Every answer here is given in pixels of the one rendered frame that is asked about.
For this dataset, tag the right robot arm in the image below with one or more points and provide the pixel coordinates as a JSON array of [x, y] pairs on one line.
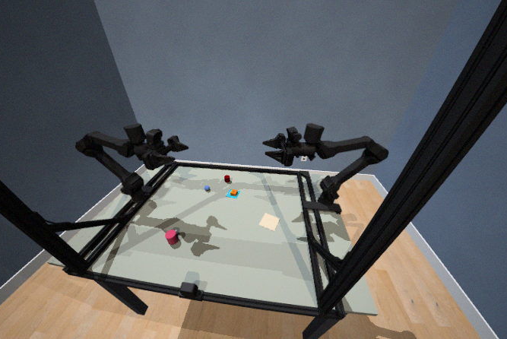
[[331, 184]]

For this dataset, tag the beige square pad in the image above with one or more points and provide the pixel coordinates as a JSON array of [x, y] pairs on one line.
[[269, 221]]

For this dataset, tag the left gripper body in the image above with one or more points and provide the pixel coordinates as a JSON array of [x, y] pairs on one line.
[[161, 149]]

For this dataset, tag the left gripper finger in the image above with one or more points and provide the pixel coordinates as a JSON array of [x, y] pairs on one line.
[[179, 146], [159, 160]]

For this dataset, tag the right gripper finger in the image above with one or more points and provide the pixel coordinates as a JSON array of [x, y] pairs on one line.
[[278, 155], [272, 143]]

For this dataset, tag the pink-red cylinder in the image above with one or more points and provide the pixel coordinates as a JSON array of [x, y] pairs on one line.
[[172, 237]]

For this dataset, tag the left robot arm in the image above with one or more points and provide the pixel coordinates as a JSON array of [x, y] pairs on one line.
[[91, 145]]

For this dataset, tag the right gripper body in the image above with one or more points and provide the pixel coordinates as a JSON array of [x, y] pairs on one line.
[[297, 150]]

